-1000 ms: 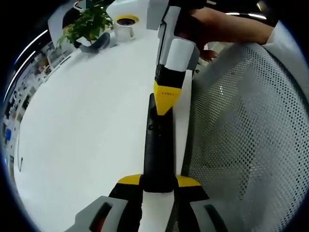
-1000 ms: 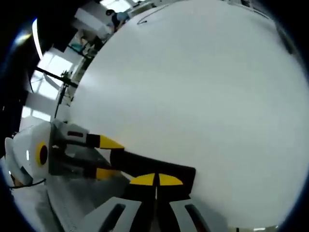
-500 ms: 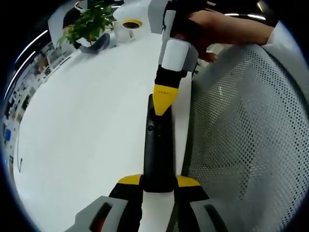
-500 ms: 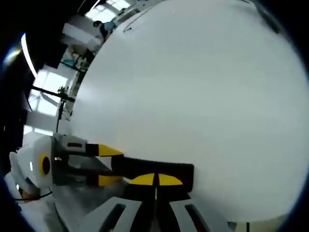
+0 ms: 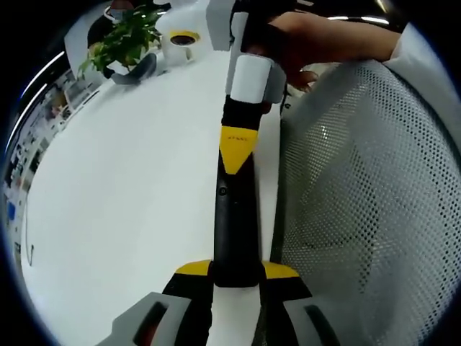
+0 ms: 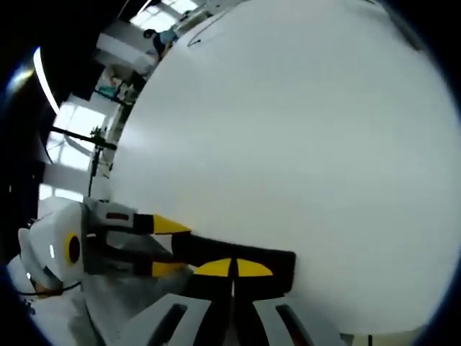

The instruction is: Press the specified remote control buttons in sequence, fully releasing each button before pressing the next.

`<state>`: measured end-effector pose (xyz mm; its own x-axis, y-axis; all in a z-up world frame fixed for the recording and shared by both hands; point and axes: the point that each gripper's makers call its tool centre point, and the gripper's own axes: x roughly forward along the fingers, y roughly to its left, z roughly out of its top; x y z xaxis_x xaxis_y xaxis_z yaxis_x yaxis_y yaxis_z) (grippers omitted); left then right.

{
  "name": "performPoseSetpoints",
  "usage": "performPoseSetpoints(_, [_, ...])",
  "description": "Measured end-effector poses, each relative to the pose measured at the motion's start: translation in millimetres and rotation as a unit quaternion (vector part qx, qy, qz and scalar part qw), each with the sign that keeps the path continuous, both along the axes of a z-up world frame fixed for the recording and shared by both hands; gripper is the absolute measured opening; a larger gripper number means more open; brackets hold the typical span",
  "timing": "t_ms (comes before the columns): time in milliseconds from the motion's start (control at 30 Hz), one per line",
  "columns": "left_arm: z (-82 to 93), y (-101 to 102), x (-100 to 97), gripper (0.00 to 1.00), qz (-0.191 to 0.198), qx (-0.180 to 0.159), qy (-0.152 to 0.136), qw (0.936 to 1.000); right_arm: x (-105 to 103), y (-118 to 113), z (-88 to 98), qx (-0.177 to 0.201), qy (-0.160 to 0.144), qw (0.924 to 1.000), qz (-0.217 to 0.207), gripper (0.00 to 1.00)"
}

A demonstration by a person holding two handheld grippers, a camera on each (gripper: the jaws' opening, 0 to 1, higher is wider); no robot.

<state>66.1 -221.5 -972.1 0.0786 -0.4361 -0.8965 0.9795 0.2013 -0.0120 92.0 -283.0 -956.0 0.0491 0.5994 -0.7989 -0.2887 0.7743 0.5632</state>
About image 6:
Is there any black remote control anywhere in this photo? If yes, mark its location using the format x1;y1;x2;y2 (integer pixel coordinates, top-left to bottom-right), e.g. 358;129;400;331
171;232;297;301

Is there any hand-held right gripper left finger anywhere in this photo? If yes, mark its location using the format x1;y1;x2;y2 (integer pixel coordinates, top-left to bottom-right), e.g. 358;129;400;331
118;257;233;346

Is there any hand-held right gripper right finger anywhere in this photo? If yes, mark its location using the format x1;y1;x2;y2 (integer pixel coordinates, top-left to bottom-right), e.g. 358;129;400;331
233;257;346;346

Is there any black tripod stand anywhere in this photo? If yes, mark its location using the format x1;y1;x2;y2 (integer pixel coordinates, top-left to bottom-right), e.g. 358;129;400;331
53;125;119;194

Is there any dark gripper cable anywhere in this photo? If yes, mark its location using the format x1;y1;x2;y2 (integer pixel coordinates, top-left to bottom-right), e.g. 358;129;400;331
24;280;83;298

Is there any black cable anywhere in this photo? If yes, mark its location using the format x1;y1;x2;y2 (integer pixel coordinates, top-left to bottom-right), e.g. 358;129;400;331
186;6;233;48

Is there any long ceiling light strip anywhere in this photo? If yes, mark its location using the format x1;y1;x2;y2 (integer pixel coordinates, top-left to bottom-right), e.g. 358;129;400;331
32;45;61;113

